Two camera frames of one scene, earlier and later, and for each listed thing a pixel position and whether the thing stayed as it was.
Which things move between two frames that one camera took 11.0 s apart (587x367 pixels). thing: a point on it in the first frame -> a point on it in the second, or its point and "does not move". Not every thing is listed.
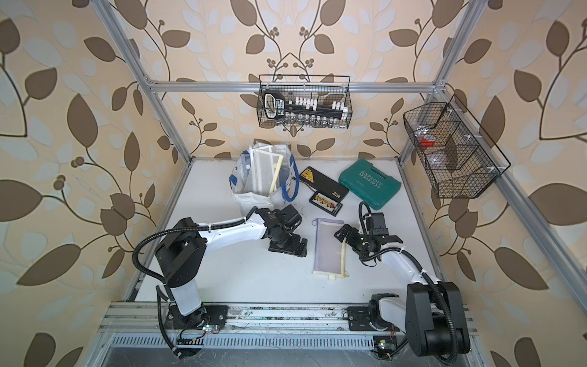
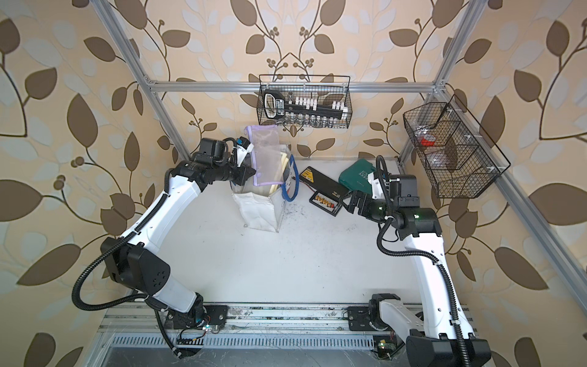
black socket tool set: (302, 110) does not move
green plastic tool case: (368, 183) does not move
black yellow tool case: (323, 184) does not move
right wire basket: (457, 156) does not move
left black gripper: (293, 248) -> (244, 172)
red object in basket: (428, 140) does not move
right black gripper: (351, 238) -> (365, 206)
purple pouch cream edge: (330, 257) -> (265, 144)
